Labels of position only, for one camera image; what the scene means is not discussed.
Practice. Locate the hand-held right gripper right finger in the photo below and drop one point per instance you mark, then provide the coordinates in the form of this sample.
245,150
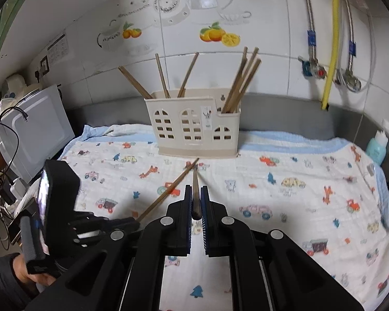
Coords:
205,223

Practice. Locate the white microwave oven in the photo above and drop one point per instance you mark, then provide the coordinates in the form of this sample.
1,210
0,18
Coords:
35,129

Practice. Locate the teal bottle white cap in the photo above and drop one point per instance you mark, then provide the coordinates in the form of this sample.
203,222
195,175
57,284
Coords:
377,147

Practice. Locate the white wall socket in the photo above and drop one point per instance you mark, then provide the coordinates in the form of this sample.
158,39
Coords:
387,125

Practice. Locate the white power adapter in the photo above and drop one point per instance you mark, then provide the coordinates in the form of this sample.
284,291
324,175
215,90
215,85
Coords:
17,185

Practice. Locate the cream electric kettle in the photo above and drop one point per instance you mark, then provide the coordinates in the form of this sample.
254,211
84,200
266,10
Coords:
16,84

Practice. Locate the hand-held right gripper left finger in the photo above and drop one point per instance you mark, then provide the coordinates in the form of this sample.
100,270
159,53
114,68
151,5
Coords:
188,220

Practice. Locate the white wall notice sticker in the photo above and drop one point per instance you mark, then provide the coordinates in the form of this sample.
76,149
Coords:
58,48

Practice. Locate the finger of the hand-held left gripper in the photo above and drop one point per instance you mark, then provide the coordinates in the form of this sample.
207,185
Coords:
116,224
94,241

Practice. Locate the metal angle valve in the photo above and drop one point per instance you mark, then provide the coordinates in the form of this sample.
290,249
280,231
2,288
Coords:
350,80
312,68

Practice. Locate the person's left hand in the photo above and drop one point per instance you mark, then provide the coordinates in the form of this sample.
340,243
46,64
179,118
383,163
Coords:
40,279

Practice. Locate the person's left forearm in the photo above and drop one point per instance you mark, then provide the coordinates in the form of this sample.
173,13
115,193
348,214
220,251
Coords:
3,281

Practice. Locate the cream plastic utensil holder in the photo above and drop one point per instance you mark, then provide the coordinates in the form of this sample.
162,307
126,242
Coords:
228,118

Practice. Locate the black wall socket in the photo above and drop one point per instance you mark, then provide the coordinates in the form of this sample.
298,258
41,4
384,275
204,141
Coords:
44,65

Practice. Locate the wooden chopstick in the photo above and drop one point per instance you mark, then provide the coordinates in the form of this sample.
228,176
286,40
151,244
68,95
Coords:
131,81
162,74
188,73
248,64
168,191
240,71
136,81
253,72
196,197

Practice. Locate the green window frame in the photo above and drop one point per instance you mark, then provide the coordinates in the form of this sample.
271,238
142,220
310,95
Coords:
6,22

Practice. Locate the printed cartoon blanket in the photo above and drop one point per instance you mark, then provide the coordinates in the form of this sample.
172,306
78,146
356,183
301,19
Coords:
278,201

